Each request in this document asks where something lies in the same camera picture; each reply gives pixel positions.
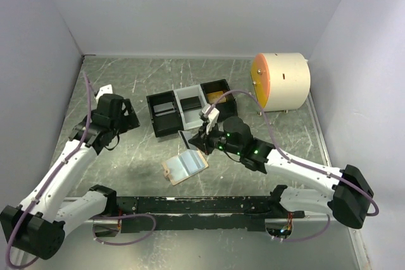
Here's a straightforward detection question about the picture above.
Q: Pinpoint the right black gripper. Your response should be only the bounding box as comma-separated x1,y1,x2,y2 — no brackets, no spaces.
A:
188,119,242,156

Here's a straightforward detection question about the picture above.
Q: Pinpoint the tan leather card holder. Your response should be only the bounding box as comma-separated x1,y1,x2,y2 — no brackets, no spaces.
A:
161,149,209,186

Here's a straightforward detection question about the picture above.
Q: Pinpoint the three-compartment black white tray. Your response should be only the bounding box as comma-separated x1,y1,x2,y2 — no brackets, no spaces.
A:
146,79,230,138

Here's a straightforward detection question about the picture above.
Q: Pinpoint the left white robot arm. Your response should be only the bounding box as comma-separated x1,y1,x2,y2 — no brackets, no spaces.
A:
1,94,140,260

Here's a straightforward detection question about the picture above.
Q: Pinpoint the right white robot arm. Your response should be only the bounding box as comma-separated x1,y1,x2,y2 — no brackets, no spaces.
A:
188,116,374,229

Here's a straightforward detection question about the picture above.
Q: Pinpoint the silver card in tray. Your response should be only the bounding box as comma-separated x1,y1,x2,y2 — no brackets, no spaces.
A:
153,102,175,117

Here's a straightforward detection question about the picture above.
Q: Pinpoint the black card in tray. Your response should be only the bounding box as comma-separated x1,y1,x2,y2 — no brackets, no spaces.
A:
180,96,202,111

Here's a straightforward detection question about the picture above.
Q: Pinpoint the gold card in tray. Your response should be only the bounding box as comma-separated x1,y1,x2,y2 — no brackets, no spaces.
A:
206,90,227,104

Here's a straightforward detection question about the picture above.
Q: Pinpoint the cream drum with orange face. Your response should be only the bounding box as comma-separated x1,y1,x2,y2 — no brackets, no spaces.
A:
250,52,311,112

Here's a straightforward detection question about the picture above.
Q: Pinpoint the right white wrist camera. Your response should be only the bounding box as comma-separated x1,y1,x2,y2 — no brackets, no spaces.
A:
199,104,220,135

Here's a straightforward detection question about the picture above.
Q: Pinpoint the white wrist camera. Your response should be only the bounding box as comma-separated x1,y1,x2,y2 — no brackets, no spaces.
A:
96,84,113,99
199,104,220,135

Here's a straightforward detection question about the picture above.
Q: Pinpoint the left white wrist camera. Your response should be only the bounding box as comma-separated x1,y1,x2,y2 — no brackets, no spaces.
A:
96,84,113,99

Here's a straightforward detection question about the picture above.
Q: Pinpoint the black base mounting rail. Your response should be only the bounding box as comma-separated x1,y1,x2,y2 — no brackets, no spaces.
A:
112,195,290,233

